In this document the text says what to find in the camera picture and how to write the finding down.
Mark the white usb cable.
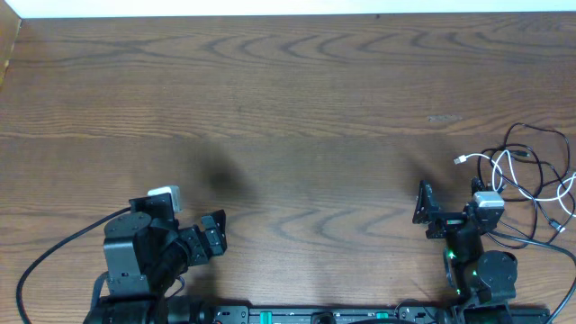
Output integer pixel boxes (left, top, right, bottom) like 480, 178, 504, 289
453, 150, 576, 220

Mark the thin black usb cable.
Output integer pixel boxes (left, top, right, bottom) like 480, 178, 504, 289
499, 122, 575, 233

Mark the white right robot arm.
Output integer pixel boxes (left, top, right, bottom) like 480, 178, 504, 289
412, 180, 518, 324

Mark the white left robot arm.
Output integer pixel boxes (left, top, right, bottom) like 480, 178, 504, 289
85, 185, 227, 324

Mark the cardboard side panel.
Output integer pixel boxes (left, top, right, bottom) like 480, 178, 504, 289
0, 0, 22, 83

